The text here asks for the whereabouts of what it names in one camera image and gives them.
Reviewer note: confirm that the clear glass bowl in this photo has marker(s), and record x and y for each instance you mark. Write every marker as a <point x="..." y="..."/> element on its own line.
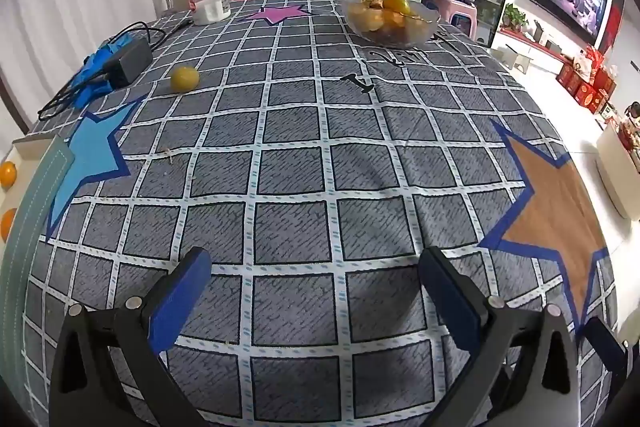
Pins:
<point x="427" y="17"/>

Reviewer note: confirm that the red television console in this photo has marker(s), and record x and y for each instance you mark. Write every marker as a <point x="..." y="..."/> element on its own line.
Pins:
<point x="550" y="47"/>

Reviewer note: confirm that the small orange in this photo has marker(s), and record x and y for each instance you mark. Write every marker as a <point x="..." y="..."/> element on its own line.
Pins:
<point x="8" y="174"/>
<point x="7" y="224"/>

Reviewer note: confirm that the stack of red gift boxes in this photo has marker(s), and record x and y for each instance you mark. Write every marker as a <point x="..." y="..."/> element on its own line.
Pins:
<point x="587" y="82"/>

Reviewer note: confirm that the tan walnut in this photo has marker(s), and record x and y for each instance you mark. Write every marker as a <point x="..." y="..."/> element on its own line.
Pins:
<point x="372" y="2"/>

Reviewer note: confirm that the black power adapter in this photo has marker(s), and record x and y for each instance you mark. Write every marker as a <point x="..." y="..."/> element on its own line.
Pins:
<point x="130" y="62"/>

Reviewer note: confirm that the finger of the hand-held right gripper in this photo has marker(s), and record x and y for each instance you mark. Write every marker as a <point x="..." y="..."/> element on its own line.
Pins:
<point x="602" y="347"/>

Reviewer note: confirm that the small yellow green citrus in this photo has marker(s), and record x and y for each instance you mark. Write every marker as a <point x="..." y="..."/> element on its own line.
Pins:
<point x="185" y="79"/>

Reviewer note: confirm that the small yellow tangerine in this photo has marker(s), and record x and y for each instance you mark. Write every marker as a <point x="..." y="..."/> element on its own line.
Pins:
<point x="396" y="3"/>

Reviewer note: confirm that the pink plastic stool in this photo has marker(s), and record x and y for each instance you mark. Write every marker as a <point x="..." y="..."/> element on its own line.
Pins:
<point x="455" y="4"/>

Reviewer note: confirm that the pile of pale kumquats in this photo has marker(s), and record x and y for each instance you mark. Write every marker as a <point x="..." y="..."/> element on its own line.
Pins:
<point x="370" y="21"/>

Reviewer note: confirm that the white tray with fruit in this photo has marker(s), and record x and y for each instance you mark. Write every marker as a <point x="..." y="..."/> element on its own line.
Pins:
<point x="30" y="147"/>

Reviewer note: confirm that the small white bench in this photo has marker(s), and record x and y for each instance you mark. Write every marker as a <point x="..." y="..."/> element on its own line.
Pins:
<point x="517" y="57"/>

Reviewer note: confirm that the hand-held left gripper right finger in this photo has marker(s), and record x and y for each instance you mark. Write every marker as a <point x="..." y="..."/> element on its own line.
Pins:
<point x="450" y="302"/>

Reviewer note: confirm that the grey checked star tablecloth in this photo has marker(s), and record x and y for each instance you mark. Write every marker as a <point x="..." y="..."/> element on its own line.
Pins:
<point x="300" y="157"/>

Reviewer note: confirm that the potted plant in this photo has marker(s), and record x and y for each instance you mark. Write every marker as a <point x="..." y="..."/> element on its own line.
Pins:
<point x="512" y="16"/>

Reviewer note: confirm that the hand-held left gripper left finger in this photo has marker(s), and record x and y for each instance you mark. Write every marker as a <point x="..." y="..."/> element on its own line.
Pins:
<point x="182" y="302"/>

